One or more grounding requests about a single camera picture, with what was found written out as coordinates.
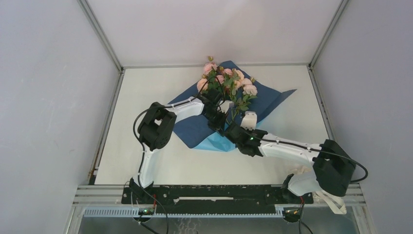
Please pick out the aluminium front frame rail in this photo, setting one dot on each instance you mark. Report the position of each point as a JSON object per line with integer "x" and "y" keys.
{"x": 112, "y": 194}

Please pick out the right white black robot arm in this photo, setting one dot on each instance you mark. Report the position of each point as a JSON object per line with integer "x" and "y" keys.
{"x": 331, "y": 168}

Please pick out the white slotted cable duct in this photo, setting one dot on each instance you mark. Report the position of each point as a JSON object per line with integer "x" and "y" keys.
{"x": 136, "y": 212}

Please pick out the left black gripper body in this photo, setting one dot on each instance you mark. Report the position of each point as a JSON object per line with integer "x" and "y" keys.
{"x": 215, "y": 118}

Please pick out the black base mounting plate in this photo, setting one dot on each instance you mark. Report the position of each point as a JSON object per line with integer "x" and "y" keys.
{"x": 213, "y": 199}

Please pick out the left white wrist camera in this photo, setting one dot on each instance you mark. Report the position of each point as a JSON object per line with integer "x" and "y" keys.
{"x": 225, "y": 106}

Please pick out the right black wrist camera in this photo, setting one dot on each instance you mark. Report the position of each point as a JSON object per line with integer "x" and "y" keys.
{"x": 249, "y": 121}

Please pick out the blue wrapping paper sheet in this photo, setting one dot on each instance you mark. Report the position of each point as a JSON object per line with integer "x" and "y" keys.
{"x": 196, "y": 134}

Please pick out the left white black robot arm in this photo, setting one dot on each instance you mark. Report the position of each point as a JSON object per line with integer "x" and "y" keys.
{"x": 154, "y": 126}

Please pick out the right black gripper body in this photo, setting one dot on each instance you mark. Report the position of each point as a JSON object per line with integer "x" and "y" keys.
{"x": 243, "y": 128}

